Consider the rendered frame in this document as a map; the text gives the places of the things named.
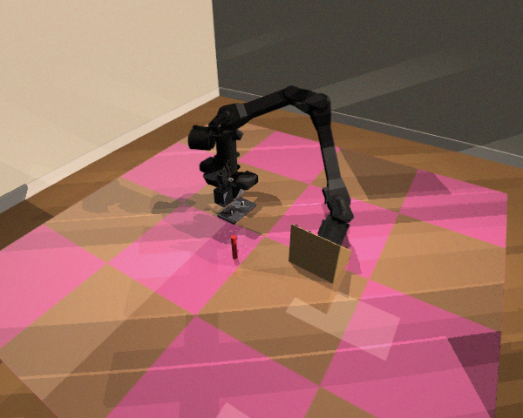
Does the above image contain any dark red cylinder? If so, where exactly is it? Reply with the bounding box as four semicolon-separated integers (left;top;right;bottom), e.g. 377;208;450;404
231;235;237;260

